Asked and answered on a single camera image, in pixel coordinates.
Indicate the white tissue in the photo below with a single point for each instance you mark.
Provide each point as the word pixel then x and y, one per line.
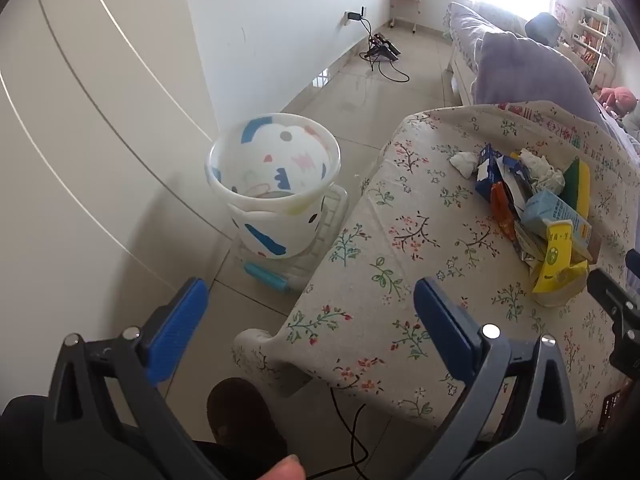
pixel 463 162

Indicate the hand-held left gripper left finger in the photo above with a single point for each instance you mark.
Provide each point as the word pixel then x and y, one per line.
pixel 182 317

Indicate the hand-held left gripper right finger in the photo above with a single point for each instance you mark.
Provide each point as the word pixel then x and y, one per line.
pixel 442 322

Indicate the pink plush toy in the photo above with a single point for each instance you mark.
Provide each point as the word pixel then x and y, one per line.
pixel 617 97

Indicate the yellow plastic packet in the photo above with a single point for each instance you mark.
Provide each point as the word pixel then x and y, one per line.
pixel 557 265

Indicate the dark blue cardboard box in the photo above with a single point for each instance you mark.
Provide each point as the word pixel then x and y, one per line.
pixel 487 172

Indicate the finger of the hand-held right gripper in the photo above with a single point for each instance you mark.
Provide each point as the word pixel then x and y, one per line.
pixel 612 305

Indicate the orange snack packet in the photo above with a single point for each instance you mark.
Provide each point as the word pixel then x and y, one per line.
pixel 501 210

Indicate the brown slipper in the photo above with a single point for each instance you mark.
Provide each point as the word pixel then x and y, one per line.
pixel 245 420

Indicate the blue round cushion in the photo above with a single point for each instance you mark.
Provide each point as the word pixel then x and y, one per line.
pixel 542 26

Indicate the green and yellow sponge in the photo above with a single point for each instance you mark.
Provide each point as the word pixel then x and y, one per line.
pixel 577 180

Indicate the floral tablecloth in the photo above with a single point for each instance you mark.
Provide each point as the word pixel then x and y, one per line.
pixel 450 285

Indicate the light blue drink carton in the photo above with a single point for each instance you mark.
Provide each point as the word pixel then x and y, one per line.
pixel 552 212

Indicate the white patterned trash bin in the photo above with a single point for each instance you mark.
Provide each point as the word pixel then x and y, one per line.
pixel 274 185

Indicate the black device on floor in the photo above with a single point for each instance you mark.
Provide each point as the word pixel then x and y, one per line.
pixel 382 47

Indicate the person's left hand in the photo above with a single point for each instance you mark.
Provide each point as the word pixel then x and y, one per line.
pixel 284 470

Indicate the white shelf with items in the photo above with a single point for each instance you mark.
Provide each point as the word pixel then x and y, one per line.
pixel 595 35

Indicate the silver foil wrapper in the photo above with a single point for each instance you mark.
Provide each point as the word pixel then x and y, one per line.
pixel 525 246

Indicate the black wall charger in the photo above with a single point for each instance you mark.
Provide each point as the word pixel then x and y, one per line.
pixel 354 15

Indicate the white wardrobe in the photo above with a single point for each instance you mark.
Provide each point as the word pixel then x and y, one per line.
pixel 90 135

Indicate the white green wrapper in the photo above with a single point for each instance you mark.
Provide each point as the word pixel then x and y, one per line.
pixel 542 169

